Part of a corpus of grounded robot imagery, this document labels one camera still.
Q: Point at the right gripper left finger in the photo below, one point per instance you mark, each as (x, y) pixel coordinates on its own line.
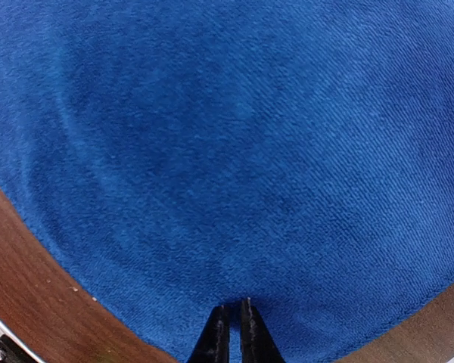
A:
(213, 344)

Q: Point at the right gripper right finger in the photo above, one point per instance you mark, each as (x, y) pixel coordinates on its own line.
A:
(257, 344)

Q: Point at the blue towel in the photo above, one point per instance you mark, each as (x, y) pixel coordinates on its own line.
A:
(173, 156)

